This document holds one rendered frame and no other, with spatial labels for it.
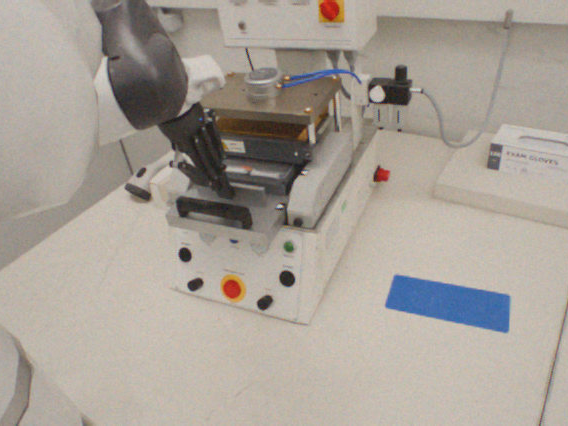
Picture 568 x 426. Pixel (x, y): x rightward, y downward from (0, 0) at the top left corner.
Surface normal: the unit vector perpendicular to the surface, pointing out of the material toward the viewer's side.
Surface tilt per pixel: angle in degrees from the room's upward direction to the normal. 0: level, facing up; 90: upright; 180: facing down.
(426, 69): 90
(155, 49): 28
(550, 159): 87
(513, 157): 90
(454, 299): 0
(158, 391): 0
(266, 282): 65
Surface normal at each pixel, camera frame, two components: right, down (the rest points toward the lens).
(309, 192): -0.36, -0.22
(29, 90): 0.86, -0.15
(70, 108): 0.99, 0.03
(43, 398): 0.98, -0.19
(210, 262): -0.42, 0.19
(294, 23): -0.40, 0.59
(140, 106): 0.07, 0.63
